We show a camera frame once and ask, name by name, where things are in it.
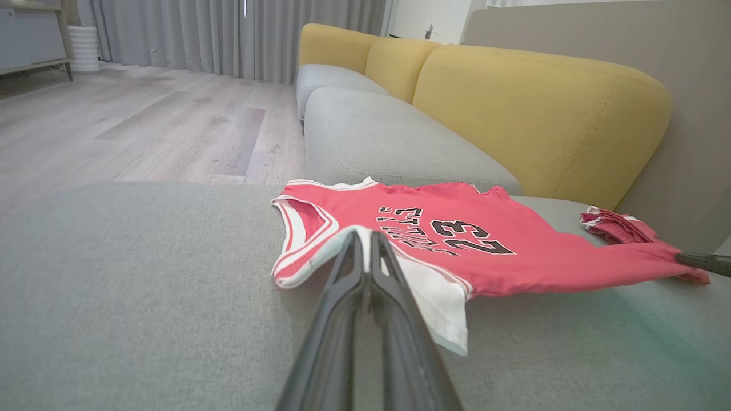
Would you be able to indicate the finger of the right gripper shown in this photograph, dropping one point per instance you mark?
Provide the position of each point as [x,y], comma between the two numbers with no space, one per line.
[711,264]

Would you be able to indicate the red basketball jersey white trim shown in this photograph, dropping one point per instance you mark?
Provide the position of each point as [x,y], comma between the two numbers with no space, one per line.
[542,262]

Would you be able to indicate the white door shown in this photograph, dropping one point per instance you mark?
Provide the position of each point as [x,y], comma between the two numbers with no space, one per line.
[411,17]

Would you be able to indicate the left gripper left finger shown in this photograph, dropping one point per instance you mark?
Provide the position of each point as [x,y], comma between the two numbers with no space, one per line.
[331,342]

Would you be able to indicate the grey curtain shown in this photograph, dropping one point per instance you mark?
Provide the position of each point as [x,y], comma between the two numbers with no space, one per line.
[228,34]

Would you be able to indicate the yellow sofa back cushion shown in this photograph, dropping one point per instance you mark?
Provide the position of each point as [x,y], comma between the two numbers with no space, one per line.
[400,65]
[542,114]
[334,45]

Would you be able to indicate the grey sofa seat cushion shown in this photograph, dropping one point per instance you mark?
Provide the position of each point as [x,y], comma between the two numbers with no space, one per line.
[388,142]
[331,80]

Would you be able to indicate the white ribbed cylinder bin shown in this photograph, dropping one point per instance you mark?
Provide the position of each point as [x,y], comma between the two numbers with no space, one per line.
[84,48]

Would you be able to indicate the grey cabinet wooden frame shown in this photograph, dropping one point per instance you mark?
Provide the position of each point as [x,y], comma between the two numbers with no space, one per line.
[28,34]

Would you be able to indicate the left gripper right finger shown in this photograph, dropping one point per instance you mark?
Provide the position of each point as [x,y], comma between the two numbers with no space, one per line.
[408,354]

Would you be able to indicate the red Bulls basketball shorts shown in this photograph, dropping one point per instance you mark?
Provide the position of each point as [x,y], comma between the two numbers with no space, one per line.
[617,225]

